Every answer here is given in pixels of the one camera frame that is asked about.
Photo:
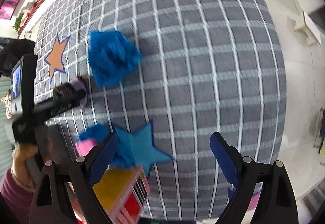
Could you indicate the large blue cloth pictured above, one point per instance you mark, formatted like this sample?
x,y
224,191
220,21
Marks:
x,y
111,59

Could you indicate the grey checked star blanket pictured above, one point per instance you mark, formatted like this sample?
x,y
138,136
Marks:
x,y
203,61

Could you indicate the person's left forearm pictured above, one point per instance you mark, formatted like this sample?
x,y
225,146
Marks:
x,y
12,198

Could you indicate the printed cardboard box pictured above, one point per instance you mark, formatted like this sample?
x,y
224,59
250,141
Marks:
x,y
132,196

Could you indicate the pink sponge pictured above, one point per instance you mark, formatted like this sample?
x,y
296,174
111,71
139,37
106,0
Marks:
x,y
85,146

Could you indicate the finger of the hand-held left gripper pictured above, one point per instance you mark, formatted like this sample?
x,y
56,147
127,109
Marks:
x,y
75,95
63,109

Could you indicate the person's left hand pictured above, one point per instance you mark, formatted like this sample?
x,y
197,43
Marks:
x,y
21,160

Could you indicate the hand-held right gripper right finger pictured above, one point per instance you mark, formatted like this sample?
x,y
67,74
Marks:
x,y
224,160

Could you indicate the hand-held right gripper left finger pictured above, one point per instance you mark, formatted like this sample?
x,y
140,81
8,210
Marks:
x,y
104,160

